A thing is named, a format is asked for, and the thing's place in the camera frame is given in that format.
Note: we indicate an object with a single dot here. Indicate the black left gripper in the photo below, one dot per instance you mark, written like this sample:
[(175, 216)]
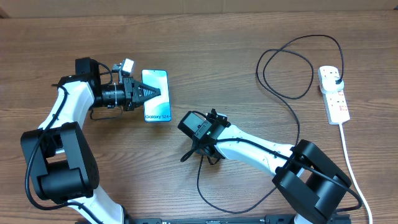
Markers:
[(132, 99)]

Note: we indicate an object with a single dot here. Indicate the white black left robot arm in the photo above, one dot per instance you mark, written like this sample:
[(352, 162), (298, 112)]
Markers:
[(61, 168)]

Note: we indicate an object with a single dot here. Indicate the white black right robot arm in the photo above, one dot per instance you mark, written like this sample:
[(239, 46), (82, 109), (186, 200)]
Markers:
[(308, 179)]

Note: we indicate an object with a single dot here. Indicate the white charger plug adapter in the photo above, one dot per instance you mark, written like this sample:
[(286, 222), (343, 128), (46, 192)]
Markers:
[(331, 84)]

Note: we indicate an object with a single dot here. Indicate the white power strip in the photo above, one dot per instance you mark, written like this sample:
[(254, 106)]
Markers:
[(335, 103)]

